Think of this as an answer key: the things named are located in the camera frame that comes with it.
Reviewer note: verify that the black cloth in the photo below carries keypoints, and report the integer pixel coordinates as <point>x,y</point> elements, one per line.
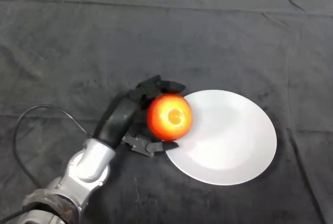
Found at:
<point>145,39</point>

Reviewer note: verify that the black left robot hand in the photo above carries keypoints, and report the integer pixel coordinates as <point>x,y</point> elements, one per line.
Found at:
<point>120,120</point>

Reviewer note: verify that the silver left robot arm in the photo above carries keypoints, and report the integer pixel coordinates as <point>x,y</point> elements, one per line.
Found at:
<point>78,172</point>

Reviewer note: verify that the white round plate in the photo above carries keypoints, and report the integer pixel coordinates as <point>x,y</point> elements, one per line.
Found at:
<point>234,143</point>

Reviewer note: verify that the red yellow apple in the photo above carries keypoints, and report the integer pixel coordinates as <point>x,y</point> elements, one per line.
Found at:
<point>169,118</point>

